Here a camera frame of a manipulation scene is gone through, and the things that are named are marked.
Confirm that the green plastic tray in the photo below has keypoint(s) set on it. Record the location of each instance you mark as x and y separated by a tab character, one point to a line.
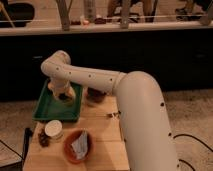
48	108

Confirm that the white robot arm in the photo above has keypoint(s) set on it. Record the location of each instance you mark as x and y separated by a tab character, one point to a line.
143	115

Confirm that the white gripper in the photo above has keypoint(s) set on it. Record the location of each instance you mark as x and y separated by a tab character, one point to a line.
59	87

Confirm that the green cup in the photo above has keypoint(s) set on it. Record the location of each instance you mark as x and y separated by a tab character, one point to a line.
68	100

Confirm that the orange bowl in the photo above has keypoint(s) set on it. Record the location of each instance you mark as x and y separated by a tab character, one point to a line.
68	150

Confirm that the white crumpled paper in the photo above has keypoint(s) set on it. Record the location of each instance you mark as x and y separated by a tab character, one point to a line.
80	145

